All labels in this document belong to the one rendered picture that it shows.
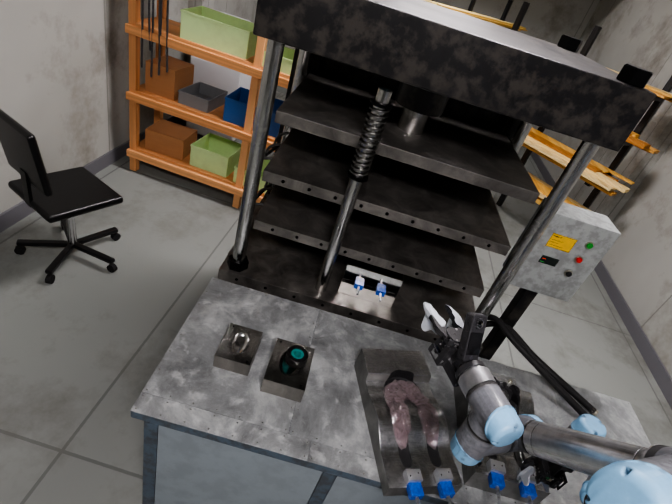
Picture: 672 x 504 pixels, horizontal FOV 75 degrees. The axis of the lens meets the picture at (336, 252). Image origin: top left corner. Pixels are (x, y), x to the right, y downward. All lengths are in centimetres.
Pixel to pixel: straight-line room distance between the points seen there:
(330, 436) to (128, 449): 115
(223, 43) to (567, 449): 328
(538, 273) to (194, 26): 287
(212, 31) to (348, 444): 297
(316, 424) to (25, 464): 137
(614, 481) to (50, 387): 242
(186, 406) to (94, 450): 93
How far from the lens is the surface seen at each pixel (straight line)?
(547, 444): 107
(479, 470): 165
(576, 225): 209
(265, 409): 160
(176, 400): 160
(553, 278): 222
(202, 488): 199
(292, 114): 180
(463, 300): 244
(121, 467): 240
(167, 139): 415
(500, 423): 98
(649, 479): 76
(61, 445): 249
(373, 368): 168
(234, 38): 359
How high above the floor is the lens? 213
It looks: 34 degrees down
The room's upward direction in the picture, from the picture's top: 18 degrees clockwise
